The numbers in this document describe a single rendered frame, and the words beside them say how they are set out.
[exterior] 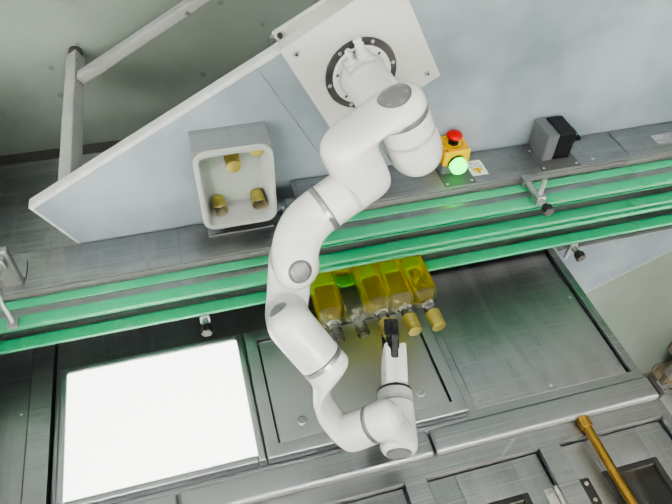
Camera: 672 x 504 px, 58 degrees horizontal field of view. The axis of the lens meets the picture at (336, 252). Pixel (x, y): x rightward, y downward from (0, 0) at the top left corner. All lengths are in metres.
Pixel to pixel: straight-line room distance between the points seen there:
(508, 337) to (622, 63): 0.75
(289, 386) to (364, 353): 0.20
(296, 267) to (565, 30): 0.89
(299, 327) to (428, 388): 0.50
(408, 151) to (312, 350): 0.38
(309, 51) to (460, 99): 0.45
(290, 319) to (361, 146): 0.32
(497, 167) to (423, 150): 0.59
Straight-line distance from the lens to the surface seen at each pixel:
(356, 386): 1.46
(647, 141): 1.88
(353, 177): 1.01
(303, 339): 1.08
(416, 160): 1.06
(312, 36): 1.24
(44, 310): 1.51
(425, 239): 1.52
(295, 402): 1.44
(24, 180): 2.20
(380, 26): 1.28
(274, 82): 1.36
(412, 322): 1.40
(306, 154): 1.48
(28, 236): 1.99
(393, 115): 1.00
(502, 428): 1.47
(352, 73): 1.25
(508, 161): 1.65
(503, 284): 1.77
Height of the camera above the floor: 1.90
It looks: 41 degrees down
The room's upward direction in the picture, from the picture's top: 160 degrees clockwise
